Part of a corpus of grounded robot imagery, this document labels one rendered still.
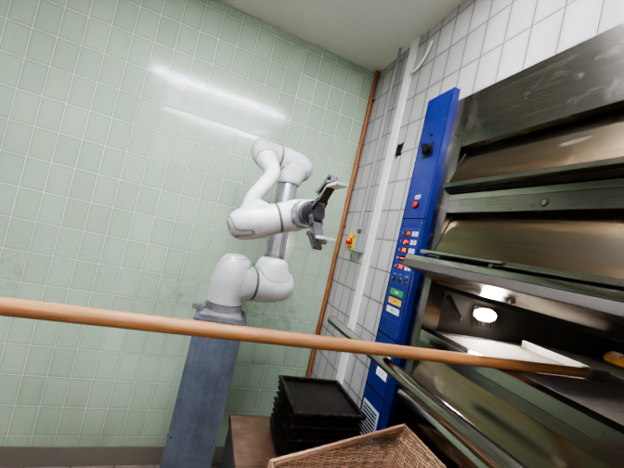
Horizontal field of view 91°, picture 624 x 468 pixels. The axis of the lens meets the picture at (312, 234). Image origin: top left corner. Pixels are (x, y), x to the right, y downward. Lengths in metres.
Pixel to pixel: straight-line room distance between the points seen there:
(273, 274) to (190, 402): 0.62
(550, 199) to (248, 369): 1.72
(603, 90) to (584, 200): 0.28
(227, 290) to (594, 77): 1.36
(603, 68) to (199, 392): 1.68
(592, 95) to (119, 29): 2.00
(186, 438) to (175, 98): 1.64
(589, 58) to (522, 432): 0.98
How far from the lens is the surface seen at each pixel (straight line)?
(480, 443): 0.62
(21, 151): 2.06
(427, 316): 1.28
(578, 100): 1.13
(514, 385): 1.03
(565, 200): 1.02
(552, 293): 0.81
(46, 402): 2.21
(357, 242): 1.69
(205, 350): 1.43
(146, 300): 1.93
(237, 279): 1.37
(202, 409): 1.54
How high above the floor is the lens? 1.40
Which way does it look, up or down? 2 degrees up
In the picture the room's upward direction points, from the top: 13 degrees clockwise
